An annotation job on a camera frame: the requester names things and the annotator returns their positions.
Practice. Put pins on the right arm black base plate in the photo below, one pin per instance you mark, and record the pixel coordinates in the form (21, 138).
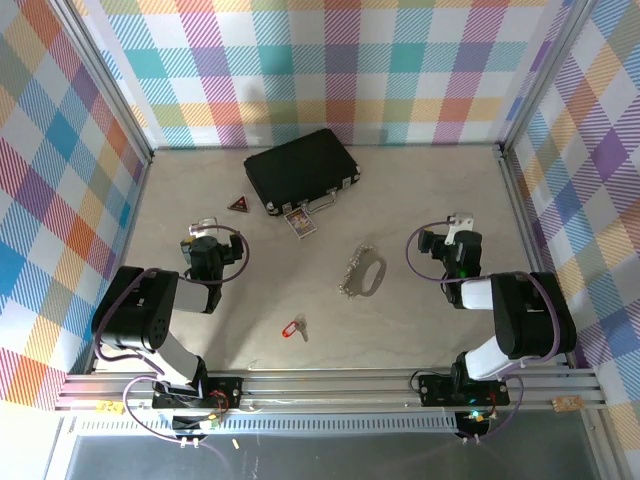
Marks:
(435, 390)

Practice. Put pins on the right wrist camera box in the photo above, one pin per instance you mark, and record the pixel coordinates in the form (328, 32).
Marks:
(460, 222)

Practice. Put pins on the red triangular badge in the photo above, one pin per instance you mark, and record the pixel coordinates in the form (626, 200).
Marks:
(239, 205)

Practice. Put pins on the small green circuit board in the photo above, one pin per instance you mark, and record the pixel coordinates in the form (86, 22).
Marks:
(476, 416)
(212, 422)

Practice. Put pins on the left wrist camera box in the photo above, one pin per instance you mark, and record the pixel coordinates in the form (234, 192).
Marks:
(202, 226)

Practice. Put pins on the key with red tag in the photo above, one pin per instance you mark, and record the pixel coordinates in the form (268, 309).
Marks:
(287, 331)

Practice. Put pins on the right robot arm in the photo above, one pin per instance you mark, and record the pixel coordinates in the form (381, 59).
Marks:
(525, 310)

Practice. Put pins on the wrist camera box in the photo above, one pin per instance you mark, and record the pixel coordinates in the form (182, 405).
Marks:
(460, 222)
(202, 226)

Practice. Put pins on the yellow label tag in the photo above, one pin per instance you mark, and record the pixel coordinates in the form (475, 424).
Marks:
(110, 407)

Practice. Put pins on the black briefcase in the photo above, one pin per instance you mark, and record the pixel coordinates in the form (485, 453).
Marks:
(300, 167)

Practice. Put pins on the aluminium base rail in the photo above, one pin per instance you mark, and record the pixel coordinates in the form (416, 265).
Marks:
(330, 390)

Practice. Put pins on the small tan circuit board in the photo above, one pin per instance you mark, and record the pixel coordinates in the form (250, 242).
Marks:
(567, 404)

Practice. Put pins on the grey metal sheet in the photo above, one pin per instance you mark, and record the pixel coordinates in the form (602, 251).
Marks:
(350, 455)

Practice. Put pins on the small picture card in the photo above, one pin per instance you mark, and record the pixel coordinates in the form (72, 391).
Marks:
(300, 223)

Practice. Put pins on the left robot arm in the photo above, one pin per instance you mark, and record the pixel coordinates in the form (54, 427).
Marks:
(135, 315)

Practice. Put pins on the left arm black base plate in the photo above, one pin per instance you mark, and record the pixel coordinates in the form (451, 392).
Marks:
(225, 387)

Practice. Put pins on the aluminium corner post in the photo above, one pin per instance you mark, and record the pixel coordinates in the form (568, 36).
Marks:
(545, 80)
(100, 80)

